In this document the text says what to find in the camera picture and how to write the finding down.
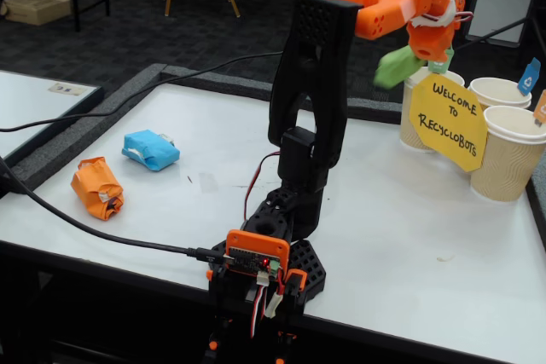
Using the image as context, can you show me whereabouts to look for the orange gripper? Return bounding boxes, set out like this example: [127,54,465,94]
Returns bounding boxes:
[404,21,456,62]

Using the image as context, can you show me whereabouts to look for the green paper-wrapped rubbish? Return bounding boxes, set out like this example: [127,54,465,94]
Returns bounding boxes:
[374,46,427,90]

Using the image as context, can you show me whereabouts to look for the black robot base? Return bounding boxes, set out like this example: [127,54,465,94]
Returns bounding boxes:
[206,238,328,364]

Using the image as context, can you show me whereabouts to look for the blue paper-wrapped rubbish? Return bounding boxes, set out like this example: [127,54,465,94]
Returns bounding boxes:
[121,129,181,172]

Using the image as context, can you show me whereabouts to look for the orange paper-wrapped rubbish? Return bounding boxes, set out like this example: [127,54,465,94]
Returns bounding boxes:
[70,156,125,221]

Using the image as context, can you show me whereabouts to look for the green recycling bin tag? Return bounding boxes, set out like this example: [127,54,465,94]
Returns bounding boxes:
[427,46,456,74]

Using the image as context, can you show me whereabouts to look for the black metal bar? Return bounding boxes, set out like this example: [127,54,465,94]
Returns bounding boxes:
[454,16,532,53]

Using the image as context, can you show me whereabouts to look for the paper cup with blue tag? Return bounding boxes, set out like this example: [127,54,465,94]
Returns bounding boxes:
[468,77,533,112]

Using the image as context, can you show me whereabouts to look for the paper cup with green tag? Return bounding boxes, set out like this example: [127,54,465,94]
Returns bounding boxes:
[399,66,466,153]

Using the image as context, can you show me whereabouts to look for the yellow welcome sign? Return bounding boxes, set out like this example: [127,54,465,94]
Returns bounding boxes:
[408,72,489,173]

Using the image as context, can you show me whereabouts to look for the blue recycling bin tag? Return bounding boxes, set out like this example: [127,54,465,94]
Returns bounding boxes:
[517,56,542,96]

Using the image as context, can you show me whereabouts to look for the orange recycling bin tag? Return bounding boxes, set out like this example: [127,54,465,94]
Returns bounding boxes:
[532,89,546,129]

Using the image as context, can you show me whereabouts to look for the paper cup with orange tag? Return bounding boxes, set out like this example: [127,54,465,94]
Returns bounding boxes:
[470,105,546,203]

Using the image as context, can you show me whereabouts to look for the dark grey foam strip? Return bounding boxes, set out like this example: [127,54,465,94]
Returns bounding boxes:
[160,64,404,125]
[0,63,168,194]
[525,167,546,237]

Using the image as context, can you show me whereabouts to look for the orange controller board holder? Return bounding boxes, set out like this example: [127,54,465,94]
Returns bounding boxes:
[224,229,291,276]

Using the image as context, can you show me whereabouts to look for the small paper label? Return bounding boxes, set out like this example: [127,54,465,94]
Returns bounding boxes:
[48,82,89,96]

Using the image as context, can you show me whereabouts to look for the cardboard box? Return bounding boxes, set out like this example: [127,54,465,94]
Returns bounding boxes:
[0,0,73,26]

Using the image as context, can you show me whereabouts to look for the white panel with black frame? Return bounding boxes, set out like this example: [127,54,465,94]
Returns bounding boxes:
[464,0,543,48]

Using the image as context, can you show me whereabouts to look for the black camera cable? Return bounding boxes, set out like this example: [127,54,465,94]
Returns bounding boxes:
[0,51,286,133]

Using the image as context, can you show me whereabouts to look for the red and black servo wire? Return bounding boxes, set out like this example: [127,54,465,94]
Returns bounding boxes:
[243,153,282,228]

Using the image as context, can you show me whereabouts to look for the black controller USB cable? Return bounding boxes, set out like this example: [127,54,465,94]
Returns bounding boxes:
[0,154,235,263]

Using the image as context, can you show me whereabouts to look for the white red black wire bundle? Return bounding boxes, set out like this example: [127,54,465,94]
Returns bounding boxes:
[249,282,269,338]

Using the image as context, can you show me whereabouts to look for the whiteboard with black frame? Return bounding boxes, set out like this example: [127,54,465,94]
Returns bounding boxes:
[0,68,106,173]

